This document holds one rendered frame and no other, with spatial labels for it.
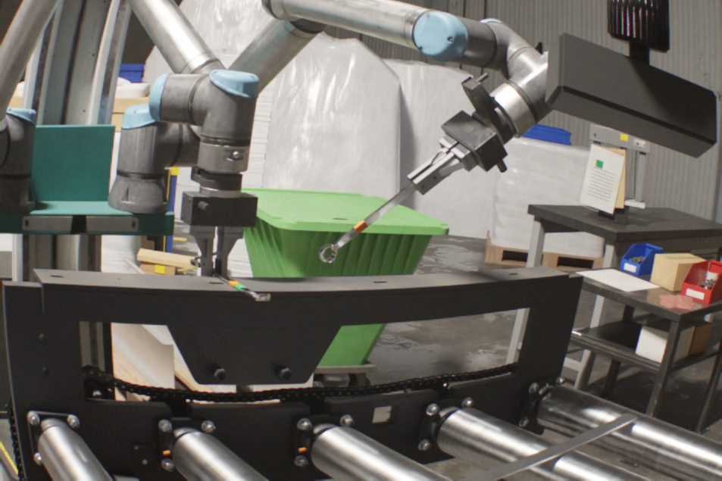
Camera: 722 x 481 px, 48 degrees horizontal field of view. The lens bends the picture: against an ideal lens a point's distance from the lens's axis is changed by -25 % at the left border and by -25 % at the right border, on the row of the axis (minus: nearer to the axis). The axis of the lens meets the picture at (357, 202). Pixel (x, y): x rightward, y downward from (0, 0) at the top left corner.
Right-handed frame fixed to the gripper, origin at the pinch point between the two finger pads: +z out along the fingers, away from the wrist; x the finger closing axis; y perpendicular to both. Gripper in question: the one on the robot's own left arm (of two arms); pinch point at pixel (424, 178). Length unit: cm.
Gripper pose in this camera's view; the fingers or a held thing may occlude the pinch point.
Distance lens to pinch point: 169.2
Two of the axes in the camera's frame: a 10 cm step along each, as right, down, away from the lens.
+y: 4.9, 7.2, 4.9
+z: -8.0, 6.0, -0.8
